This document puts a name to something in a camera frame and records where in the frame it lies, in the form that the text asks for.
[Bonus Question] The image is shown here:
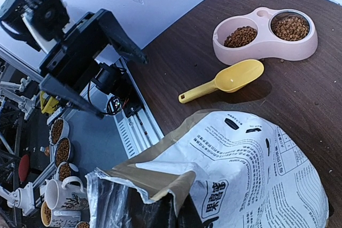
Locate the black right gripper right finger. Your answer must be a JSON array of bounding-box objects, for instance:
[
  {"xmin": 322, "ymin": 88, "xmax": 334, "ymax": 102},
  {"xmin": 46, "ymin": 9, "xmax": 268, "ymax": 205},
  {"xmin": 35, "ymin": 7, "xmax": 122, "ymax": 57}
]
[{"xmin": 175, "ymin": 195, "xmax": 211, "ymax": 228}]

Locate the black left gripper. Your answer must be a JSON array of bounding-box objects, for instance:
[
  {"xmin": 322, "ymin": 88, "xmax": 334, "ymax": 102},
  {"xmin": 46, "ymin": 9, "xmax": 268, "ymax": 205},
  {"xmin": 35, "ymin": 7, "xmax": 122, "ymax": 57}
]
[{"xmin": 39, "ymin": 9, "xmax": 147, "ymax": 118}]

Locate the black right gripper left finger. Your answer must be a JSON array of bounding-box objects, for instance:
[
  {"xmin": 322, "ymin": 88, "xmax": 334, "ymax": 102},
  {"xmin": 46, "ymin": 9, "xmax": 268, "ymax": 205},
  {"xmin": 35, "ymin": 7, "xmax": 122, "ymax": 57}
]
[{"xmin": 144, "ymin": 194, "xmax": 177, "ymax": 228}]

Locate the pet food bag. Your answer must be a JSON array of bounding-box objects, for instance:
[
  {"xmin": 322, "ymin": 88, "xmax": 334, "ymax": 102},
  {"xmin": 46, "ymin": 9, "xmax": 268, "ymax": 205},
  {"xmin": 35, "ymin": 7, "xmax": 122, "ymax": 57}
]
[{"xmin": 87, "ymin": 110, "xmax": 329, "ymax": 227}]

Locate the yellow plastic scoop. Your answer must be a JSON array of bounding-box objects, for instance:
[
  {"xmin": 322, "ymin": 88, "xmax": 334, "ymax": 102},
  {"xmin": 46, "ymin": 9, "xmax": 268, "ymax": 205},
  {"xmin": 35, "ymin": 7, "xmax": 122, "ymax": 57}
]
[{"xmin": 178, "ymin": 59, "xmax": 265, "ymax": 104}]

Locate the pink double pet feeder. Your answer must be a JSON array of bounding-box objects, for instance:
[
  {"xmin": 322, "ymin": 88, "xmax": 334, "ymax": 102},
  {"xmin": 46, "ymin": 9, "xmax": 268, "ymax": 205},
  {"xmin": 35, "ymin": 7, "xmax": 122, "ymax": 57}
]
[{"xmin": 212, "ymin": 7, "xmax": 318, "ymax": 65}]

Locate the kibble bowl outside upper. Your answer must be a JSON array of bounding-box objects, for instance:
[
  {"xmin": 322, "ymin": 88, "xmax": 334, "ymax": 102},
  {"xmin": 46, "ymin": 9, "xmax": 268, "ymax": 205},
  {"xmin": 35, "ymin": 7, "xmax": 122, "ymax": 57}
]
[{"xmin": 49, "ymin": 117, "xmax": 70, "ymax": 145}]

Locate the kibble bowl outside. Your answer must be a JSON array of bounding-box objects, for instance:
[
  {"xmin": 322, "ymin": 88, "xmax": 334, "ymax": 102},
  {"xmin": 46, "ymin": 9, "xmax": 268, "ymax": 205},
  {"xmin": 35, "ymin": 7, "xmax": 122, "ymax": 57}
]
[
  {"xmin": 55, "ymin": 137, "xmax": 74, "ymax": 167},
  {"xmin": 56, "ymin": 161, "xmax": 79, "ymax": 182},
  {"xmin": 49, "ymin": 117, "xmax": 70, "ymax": 145}
]

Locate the white mug outside table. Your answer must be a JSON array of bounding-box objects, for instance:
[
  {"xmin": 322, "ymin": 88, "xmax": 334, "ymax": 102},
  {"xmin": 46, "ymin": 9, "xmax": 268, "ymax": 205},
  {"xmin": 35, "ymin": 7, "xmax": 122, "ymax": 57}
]
[{"xmin": 44, "ymin": 176, "xmax": 89, "ymax": 211}]

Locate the kibble bowl outside middle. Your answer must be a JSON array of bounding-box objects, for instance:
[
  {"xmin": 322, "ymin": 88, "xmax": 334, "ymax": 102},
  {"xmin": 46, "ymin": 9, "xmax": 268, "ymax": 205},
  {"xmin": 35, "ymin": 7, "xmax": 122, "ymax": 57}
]
[{"xmin": 55, "ymin": 137, "xmax": 74, "ymax": 167}]

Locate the kibble cup outside table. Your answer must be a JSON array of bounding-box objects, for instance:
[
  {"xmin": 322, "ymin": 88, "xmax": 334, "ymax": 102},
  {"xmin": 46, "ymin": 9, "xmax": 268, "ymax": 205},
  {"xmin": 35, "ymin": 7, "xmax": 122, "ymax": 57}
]
[{"xmin": 41, "ymin": 202, "xmax": 81, "ymax": 227}]

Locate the kibble bowl outside lower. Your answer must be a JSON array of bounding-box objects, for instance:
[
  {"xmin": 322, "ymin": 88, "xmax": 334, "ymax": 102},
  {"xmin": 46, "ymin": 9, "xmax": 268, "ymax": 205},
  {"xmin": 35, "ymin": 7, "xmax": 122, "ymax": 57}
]
[{"xmin": 56, "ymin": 161, "xmax": 79, "ymax": 182}]

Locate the brown kibble in feeder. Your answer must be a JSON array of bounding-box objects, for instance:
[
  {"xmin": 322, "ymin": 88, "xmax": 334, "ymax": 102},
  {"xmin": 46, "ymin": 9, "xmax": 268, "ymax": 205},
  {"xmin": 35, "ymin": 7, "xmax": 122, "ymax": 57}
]
[{"xmin": 224, "ymin": 26, "xmax": 258, "ymax": 48}]

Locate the stainless steel bowl insert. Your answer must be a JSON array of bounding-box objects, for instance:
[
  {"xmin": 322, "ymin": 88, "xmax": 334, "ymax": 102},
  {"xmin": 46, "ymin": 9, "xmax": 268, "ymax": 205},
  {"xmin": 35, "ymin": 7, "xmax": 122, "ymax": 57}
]
[{"xmin": 270, "ymin": 11, "xmax": 310, "ymax": 41}]

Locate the brown kibble in steel bowl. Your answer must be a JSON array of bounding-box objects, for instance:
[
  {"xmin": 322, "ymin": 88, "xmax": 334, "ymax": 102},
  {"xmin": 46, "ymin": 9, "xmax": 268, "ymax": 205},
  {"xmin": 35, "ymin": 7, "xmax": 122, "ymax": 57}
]
[{"xmin": 273, "ymin": 17, "xmax": 309, "ymax": 41}]

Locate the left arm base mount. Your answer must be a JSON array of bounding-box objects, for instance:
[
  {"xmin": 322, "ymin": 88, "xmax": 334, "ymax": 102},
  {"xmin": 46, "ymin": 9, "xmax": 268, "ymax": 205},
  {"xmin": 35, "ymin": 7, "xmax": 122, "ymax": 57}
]
[{"xmin": 88, "ymin": 63, "xmax": 143, "ymax": 118}]

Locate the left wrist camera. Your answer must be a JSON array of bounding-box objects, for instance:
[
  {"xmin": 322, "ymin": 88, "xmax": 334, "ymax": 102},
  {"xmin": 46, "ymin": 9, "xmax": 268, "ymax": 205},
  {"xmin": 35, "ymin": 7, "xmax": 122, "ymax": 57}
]
[{"xmin": 1, "ymin": 0, "xmax": 70, "ymax": 52}]

